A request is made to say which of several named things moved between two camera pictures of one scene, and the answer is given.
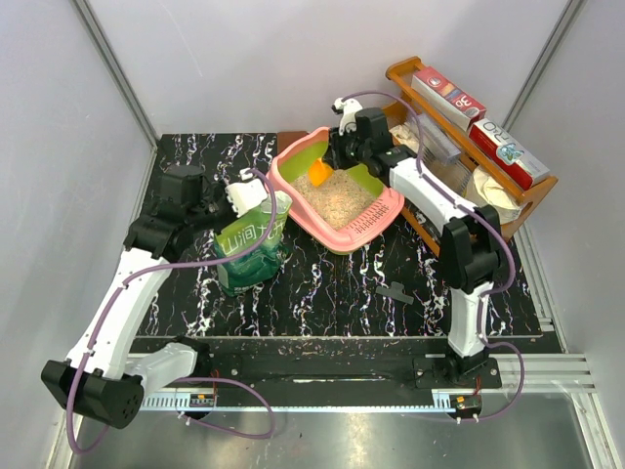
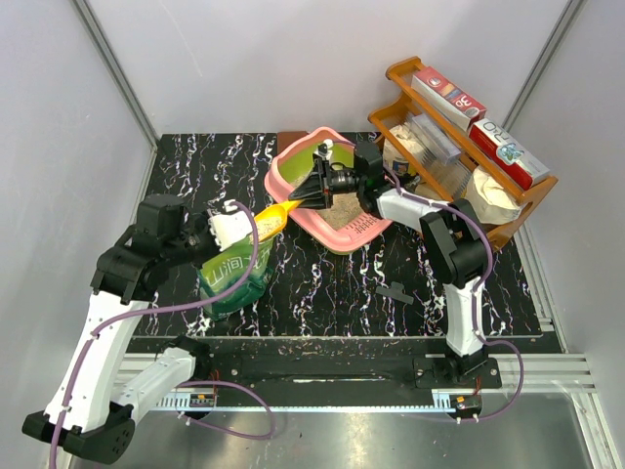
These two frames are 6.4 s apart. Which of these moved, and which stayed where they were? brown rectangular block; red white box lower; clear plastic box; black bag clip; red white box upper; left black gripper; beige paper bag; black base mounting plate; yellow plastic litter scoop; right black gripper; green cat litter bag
Moved: green cat litter bag; yellow plastic litter scoop; left black gripper; right black gripper
Stayed: clear plastic box; brown rectangular block; black base mounting plate; beige paper bag; red white box upper; red white box lower; black bag clip
